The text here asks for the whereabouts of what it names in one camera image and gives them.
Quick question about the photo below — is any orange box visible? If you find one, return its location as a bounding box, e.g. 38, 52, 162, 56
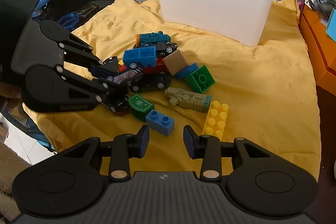
299, 7, 336, 90

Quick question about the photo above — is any teal toy train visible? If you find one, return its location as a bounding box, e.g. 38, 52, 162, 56
136, 31, 171, 47

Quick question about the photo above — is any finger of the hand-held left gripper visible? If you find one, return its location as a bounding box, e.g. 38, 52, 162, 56
59, 29, 118, 80
55, 64, 130, 112

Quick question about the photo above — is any yellow blanket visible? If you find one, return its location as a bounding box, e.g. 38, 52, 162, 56
22, 0, 322, 180

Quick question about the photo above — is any grey cable bundle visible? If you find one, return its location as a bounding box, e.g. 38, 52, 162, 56
306, 0, 336, 20

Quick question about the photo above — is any grey-green toy vehicle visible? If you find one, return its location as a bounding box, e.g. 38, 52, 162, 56
165, 87, 213, 113

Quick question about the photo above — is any blue toy wagon block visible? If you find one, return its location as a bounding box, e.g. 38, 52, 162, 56
123, 46, 157, 68

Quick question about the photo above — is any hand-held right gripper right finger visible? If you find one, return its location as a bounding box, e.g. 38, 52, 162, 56
183, 125, 275, 182

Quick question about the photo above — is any white plastic storage bin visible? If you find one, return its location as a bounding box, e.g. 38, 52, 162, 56
147, 0, 282, 47

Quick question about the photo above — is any blue disc block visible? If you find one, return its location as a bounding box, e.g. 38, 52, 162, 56
175, 63, 200, 80

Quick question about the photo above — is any brown cube block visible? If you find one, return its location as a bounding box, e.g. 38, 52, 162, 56
162, 49, 189, 76

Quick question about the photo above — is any yellow building block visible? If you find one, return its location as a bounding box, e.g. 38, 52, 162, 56
202, 101, 229, 140

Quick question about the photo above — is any blue building block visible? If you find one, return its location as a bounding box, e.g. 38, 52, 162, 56
146, 110, 175, 136

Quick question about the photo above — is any green arch block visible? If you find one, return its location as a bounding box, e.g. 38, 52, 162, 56
128, 93, 155, 123

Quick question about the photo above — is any green building block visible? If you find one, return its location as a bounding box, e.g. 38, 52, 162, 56
184, 65, 216, 94

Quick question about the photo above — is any black toy car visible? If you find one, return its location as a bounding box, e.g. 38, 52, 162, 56
130, 72, 172, 93
101, 97, 130, 117
103, 55, 120, 68
134, 42, 178, 55

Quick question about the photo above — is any blue coiled cable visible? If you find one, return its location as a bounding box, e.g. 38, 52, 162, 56
58, 12, 80, 30

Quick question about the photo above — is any red and white toy car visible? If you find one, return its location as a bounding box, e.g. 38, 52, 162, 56
112, 67, 144, 86

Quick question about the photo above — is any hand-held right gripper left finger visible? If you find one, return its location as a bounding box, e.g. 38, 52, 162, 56
56, 125, 150, 182

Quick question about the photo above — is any light blue box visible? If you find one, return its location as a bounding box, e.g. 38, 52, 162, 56
325, 7, 336, 43

